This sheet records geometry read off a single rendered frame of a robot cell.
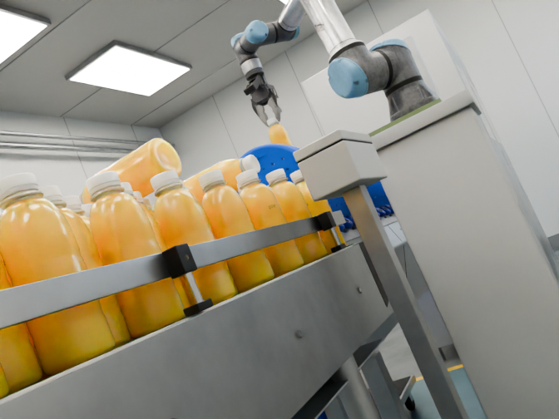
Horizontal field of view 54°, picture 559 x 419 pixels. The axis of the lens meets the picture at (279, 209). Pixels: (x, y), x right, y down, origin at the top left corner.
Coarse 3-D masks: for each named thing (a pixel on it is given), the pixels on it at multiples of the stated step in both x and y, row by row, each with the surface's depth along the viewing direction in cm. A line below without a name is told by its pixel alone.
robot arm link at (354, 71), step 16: (304, 0) 161; (320, 0) 158; (320, 16) 158; (336, 16) 157; (320, 32) 159; (336, 32) 156; (336, 48) 155; (352, 48) 153; (336, 64) 153; (352, 64) 150; (368, 64) 152; (384, 64) 155; (336, 80) 156; (352, 80) 151; (368, 80) 152; (384, 80) 156; (352, 96) 155
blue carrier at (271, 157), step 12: (276, 144) 143; (264, 156) 144; (276, 156) 142; (288, 156) 141; (264, 168) 144; (276, 168) 143; (288, 168) 141; (264, 180) 144; (288, 180) 141; (372, 192) 181; (384, 192) 196; (336, 204) 149; (384, 204) 201
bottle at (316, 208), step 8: (296, 184) 121; (304, 184) 119; (304, 192) 118; (312, 200) 118; (320, 200) 118; (312, 208) 118; (320, 208) 118; (328, 208) 119; (312, 216) 118; (320, 232) 117; (328, 232) 117; (328, 240) 117; (344, 240) 119; (328, 248) 117
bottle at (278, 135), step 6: (270, 126) 203; (276, 126) 202; (282, 126) 203; (270, 132) 202; (276, 132) 201; (282, 132) 201; (270, 138) 202; (276, 138) 201; (282, 138) 201; (288, 138) 202; (282, 144) 200; (288, 144) 201
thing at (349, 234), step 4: (384, 216) 193; (388, 216) 195; (392, 216) 198; (384, 220) 186; (388, 220) 189; (392, 220) 191; (396, 220) 194; (384, 224) 180; (388, 224) 185; (344, 228) 154; (352, 228) 159; (356, 228) 160; (348, 232) 151; (352, 232) 153; (356, 232) 155; (344, 236) 146; (348, 236) 147; (352, 236) 149; (356, 236) 151; (360, 236) 155; (348, 240) 144
